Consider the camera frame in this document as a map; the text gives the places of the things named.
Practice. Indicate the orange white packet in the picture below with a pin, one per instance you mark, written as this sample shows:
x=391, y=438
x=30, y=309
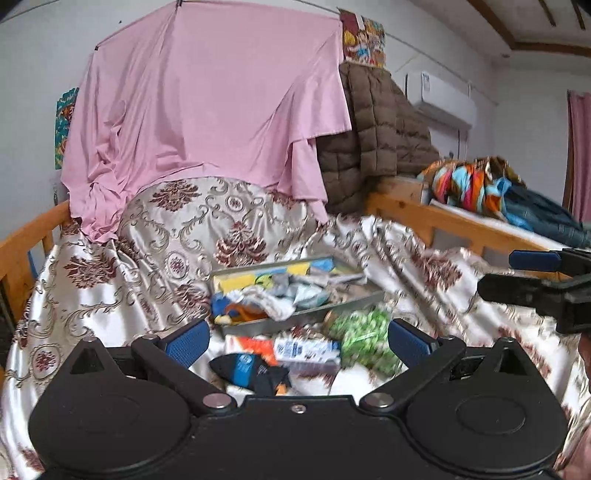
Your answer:
x=254, y=346

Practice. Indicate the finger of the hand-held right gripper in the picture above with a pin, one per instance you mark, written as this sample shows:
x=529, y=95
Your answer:
x=512, y=288
x=533, y=261

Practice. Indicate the grey metal tray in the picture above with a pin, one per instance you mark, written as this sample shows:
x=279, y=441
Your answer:
x=300, y=319

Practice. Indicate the grey white sock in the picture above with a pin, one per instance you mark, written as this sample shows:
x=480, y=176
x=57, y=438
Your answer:
x=282, y=281

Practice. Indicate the pink bed sheet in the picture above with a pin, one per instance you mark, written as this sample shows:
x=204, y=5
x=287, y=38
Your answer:
x=207, y=92

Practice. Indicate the blue jeans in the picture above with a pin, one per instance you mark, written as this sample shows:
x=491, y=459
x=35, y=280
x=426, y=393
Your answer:
x=545, y=212

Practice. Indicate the white mattress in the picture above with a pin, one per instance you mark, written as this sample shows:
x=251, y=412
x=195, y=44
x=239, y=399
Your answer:
x=461, y=210

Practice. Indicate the wooden bed frame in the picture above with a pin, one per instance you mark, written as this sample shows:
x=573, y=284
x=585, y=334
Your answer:
x=415, y=214
x=18, y=244

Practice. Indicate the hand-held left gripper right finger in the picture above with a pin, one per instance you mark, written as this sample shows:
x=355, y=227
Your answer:
x=408, y=342

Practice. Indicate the bag of green pieces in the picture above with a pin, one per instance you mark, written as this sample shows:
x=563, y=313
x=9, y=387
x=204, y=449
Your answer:
x=364, y=337

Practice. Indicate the white plastic wrapper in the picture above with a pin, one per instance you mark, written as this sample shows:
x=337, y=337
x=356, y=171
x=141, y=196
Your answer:
x=307, y=295

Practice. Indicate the brown quilted jacket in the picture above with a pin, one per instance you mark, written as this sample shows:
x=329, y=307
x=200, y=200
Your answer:
x=369, y=129

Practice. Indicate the floral satin bedspread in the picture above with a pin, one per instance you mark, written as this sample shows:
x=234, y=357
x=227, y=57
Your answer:
x=138, y=277

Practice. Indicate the orange cloth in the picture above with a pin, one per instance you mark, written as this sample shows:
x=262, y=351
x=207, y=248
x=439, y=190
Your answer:
x=240, y=314

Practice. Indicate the black blue snack packet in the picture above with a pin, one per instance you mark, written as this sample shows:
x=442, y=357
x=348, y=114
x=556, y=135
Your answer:
x=244, y=369

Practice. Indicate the colourful wall poster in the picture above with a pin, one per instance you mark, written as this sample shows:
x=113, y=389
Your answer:
x=64, y=129
x=364, y=41

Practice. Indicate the pink curtain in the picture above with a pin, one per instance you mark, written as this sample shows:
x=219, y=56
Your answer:
x=581, y=147

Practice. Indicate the white cloth with blue print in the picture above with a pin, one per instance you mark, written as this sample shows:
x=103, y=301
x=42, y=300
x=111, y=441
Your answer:
x=272, y=305

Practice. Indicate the white blue printed packet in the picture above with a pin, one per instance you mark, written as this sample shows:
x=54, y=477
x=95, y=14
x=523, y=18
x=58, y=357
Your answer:
x=300, y=348

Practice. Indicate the multicoloured patterned cloth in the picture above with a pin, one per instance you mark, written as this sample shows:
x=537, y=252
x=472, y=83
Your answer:
x=466, y=184

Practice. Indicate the white air conditioner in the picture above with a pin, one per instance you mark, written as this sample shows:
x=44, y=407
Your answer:
x=438, y=92

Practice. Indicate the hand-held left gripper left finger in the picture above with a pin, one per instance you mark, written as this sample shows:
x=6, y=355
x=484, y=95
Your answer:
x=189, y=342

